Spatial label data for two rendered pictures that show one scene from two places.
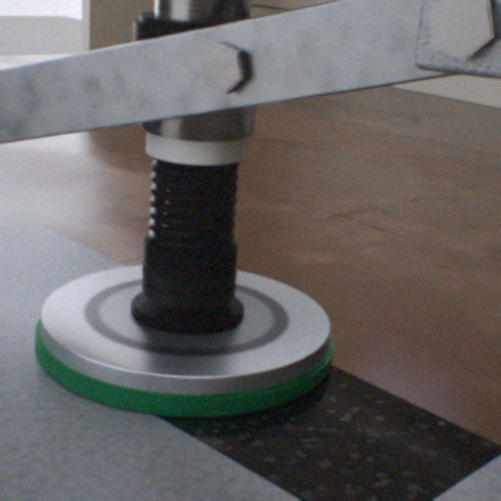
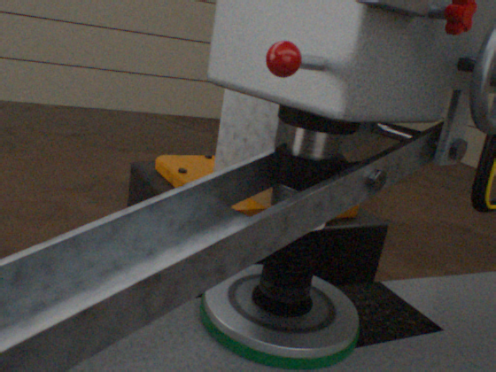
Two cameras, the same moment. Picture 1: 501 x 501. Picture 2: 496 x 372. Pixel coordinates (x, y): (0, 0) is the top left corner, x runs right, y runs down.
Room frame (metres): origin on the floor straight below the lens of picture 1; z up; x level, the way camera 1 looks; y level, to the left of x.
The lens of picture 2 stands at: (0.52, 0.63, 1.19)
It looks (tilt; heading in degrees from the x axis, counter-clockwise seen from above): 17 degrees down; 288
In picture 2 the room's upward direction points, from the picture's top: 9 degrees clockwise
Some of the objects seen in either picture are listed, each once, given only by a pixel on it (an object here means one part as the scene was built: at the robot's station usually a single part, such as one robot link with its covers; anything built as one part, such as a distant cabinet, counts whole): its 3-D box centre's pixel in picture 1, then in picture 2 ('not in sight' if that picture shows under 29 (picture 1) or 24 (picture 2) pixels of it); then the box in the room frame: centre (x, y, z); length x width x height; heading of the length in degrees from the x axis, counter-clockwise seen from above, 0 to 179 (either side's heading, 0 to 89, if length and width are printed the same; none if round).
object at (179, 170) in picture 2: not in sight; (253, 182); (0.96, -0.74, 0.76); 0.49 x 0.49 x 0.05; 50
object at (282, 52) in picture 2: not in sight; (300, 61); (0.64, 0.18, 1.18); 0.08 x 0.03 x 0.03; 63
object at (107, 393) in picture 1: (186, 324); (280, 306); (0.64, 0.04, 0.85); 0.22 x 0.22 x 0.04
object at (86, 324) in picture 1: (187, 320); (281, 304); (0.64, 0.04, 0.85); 0.21 x 0.21 x 0.01
